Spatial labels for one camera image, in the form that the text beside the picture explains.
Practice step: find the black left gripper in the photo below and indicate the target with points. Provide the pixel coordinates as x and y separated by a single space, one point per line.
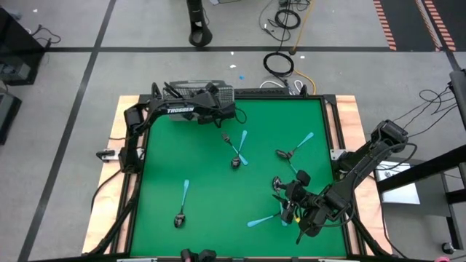
215 109

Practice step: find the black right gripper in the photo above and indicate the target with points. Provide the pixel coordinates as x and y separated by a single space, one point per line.
307 207

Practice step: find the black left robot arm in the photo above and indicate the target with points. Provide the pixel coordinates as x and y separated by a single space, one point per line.
133 120

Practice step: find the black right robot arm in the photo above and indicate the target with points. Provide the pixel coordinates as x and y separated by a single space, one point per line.
364 167

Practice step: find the grey mesh cutlery basket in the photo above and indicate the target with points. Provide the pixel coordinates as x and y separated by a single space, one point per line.
227 95

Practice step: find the black power strip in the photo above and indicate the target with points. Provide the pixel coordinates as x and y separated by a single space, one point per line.
262 91

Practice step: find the silver aluminium profile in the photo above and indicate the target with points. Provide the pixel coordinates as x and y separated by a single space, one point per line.
136 260
338 260

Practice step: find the black cylindrical stand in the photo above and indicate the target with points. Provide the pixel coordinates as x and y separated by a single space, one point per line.
200 40

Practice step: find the person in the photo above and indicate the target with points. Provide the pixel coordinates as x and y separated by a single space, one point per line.
207 256

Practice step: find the white box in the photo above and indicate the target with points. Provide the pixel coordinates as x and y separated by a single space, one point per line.
400 194

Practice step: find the light wooden table board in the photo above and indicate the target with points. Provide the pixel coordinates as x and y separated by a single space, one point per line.
109 203

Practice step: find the black metal workbench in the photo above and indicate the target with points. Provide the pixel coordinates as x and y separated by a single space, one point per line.
418 170

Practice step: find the pink object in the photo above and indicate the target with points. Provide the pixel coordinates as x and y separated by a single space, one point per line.
442 260

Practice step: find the black caster wheel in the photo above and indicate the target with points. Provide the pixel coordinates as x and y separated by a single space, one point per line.
448 248

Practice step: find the black box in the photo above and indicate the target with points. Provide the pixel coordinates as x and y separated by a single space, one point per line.
7 116

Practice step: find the black mat orange stripes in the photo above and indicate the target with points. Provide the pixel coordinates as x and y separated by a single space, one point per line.
455 14
407 22

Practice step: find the black cabinet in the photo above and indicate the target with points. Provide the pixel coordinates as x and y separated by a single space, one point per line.
14 36

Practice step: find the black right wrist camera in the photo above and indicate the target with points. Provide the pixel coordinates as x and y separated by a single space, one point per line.
303 178

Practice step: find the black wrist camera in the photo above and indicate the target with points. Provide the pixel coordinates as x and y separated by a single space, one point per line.
212 89
303 178

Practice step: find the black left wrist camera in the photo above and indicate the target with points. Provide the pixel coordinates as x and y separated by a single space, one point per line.
212 89

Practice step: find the dark grey stereo camera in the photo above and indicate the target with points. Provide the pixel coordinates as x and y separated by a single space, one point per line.
238 260

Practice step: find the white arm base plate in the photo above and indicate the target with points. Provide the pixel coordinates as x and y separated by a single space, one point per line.
336 154
111 155

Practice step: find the black metal table frame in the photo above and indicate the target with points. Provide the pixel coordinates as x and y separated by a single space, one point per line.
309 97

